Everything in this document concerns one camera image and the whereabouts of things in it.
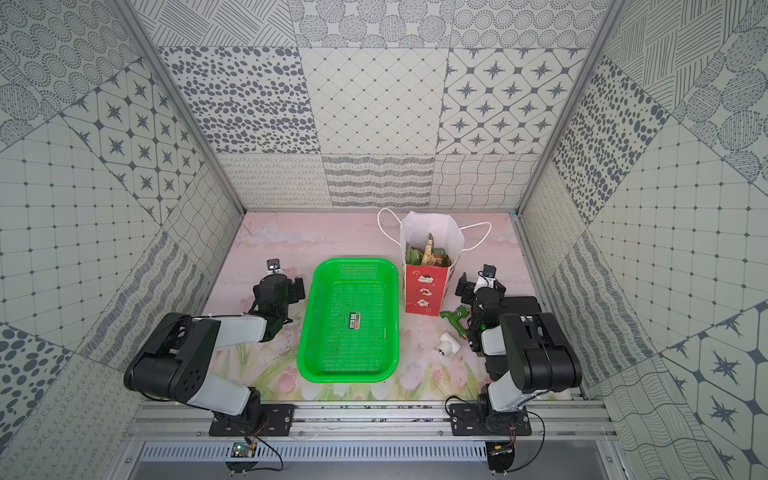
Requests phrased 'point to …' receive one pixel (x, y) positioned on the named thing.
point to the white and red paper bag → (427, 287)
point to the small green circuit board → (243, 450)
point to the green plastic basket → (328, 351)
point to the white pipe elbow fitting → (447, 345)
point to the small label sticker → (354, 320)
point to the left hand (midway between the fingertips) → (280, 277)
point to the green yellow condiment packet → (429, 258)
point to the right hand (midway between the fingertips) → (479, 279)
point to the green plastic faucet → (456, 319)
